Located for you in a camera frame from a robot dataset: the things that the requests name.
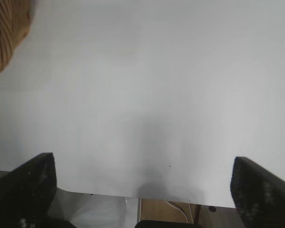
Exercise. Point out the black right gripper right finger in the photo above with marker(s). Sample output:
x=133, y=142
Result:
x=263, y=199

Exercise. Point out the brown woven wicker basket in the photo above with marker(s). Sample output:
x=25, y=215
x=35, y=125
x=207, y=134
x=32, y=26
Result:
x=4, y=28

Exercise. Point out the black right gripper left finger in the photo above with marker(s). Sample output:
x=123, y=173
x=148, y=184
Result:
x=21, y=194

